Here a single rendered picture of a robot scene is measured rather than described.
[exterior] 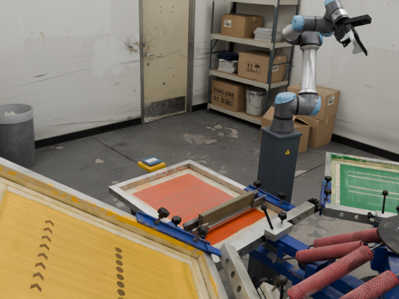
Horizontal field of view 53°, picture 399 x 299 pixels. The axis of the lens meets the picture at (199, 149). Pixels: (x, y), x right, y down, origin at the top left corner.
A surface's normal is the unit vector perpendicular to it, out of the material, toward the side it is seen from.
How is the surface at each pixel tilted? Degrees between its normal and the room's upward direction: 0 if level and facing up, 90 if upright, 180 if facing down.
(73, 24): 90
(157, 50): 90
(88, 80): 90
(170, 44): 90
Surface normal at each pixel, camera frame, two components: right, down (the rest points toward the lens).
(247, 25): 0.58, 0.33
